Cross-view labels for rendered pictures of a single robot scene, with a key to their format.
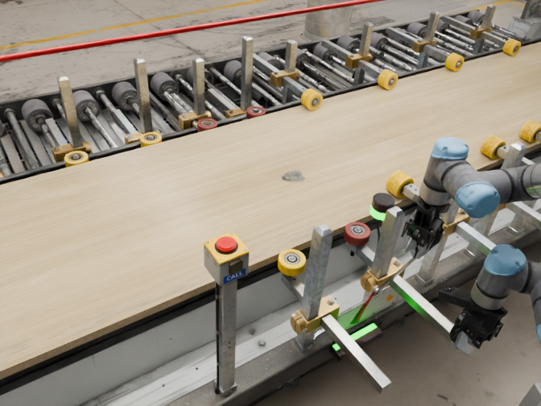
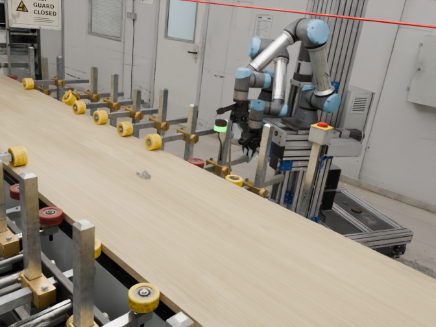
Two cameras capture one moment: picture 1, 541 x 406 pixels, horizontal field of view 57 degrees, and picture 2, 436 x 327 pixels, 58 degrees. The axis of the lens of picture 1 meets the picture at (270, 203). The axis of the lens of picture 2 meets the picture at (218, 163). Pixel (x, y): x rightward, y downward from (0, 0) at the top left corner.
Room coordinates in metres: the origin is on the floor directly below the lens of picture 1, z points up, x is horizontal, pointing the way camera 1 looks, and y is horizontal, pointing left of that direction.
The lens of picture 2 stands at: (1.49, 1.54, 1.60)
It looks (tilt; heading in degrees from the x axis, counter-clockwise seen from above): 20 degrees down; 256
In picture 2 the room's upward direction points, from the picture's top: 7 degrees clockwise
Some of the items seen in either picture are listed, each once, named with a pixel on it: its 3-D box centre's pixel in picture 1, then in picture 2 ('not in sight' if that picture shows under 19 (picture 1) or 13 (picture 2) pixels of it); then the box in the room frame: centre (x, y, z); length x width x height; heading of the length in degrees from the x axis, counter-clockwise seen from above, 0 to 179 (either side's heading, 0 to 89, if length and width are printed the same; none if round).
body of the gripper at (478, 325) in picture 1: (480, 317); (253, 137); (0.80, -0.54, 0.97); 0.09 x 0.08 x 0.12; 36
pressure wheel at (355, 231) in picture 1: (355, 242); (195, 170); (1.16, -0.28, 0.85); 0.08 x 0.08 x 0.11
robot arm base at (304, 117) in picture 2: not in sight; (307, 114); (0.43, -0.69, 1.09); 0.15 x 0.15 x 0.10
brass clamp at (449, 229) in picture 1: (448, 223); (187, 135); (1.18, -0.55, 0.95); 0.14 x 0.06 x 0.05; 126
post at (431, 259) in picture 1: (439, 238); (189, 146); (1.17, -0.53, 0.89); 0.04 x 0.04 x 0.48; 36
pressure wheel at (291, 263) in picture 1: (291, 271); (232, 188); (1.02, -0.07, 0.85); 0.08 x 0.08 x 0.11
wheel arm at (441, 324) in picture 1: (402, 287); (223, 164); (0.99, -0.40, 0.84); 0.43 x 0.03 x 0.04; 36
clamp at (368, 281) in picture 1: (382, 275); (217, 167); (1.04, -0.35, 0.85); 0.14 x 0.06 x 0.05; 126
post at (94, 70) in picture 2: not in sight; (93, 100); (1.75, -1.34, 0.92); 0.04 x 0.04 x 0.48; 36
